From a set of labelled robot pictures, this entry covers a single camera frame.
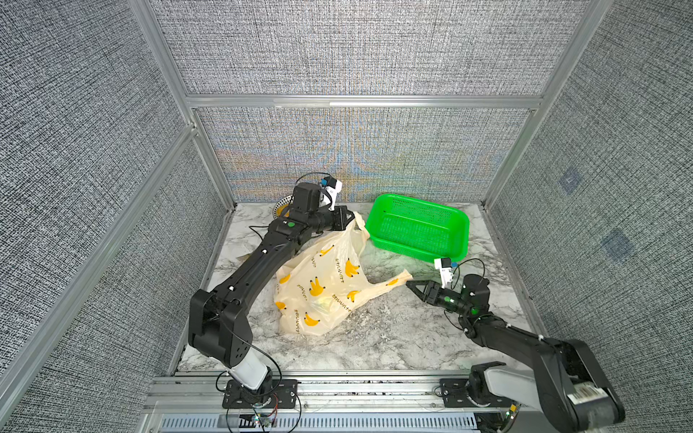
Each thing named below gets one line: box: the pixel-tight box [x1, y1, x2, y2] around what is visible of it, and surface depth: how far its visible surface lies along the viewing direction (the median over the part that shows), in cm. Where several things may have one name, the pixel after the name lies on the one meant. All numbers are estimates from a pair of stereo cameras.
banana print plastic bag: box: [274, 211, 414, 336], surface depth 83 cm
